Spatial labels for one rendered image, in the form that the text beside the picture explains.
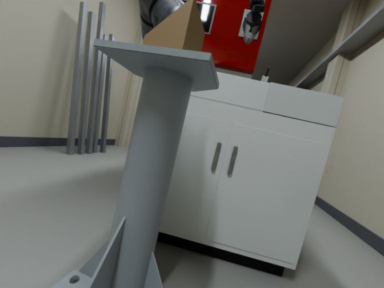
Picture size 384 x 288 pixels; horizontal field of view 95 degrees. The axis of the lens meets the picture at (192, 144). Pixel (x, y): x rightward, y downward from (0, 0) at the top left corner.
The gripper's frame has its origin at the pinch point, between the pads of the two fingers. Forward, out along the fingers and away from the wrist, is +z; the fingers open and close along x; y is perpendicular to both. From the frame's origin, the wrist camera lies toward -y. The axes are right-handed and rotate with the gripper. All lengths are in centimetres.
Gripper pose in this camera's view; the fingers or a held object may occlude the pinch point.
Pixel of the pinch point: (248, 40)
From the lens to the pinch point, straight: 108.0
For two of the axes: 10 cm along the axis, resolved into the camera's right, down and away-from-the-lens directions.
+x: -9.7, -2.3, 0.8
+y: 0.9, -0.5, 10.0
